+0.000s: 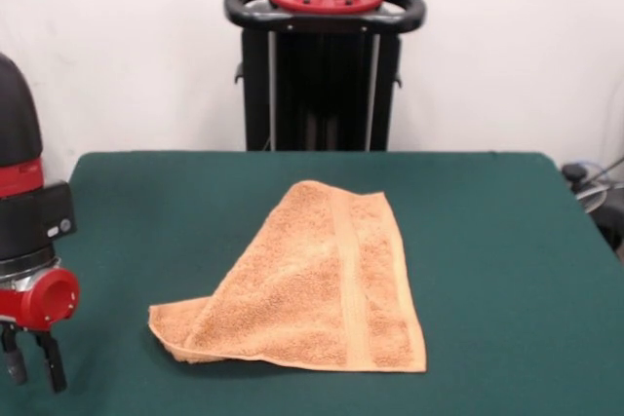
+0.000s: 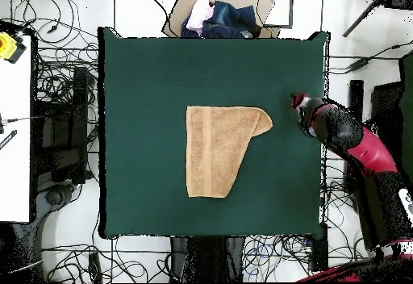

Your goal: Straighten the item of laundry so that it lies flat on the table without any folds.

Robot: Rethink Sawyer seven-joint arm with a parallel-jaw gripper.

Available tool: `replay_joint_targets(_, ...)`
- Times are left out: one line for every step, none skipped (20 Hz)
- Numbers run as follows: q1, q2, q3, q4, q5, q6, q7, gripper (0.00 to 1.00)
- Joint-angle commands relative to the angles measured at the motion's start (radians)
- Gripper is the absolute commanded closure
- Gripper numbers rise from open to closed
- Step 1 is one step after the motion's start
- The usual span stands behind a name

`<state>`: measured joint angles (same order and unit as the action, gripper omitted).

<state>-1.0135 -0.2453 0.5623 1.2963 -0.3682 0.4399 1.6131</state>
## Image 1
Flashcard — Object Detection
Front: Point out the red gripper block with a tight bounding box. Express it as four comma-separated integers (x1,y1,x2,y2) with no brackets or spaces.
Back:
0,267,82,395

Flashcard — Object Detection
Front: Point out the tan terry towel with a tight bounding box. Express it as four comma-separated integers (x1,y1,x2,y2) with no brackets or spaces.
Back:
147,179,429,373

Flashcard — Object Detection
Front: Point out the dark green table cloth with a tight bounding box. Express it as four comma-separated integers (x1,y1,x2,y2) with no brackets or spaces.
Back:
0,150,624,416

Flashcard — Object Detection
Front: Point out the round black base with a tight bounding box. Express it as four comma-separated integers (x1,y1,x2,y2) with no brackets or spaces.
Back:
587,189,624,254

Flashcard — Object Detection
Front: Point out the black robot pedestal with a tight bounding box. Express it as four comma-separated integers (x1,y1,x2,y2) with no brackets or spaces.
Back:
222,0,429,153

